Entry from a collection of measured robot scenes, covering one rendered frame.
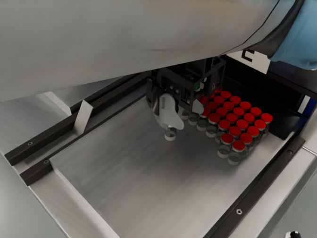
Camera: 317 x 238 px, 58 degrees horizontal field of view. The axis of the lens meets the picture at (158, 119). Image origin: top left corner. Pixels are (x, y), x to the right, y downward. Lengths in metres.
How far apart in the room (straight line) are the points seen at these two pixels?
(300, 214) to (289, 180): 1.05
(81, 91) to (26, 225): 0.99
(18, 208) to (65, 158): 1.09
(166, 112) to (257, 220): 0.22
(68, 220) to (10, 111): 0.29
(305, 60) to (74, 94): 0.55
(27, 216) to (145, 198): 1.13
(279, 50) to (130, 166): 0.38
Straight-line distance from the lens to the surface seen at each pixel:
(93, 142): 0.54
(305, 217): 1.59
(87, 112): 0.54
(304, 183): 0.66
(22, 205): 1.60
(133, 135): 0.55
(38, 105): 0.66
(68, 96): 0.66
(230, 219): 0.45
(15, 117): 0.65
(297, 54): 0.17
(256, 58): 0.54
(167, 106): 0.45
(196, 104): 0.48
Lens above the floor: 1.30
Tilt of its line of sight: 46 degrees down
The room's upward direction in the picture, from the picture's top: straight up
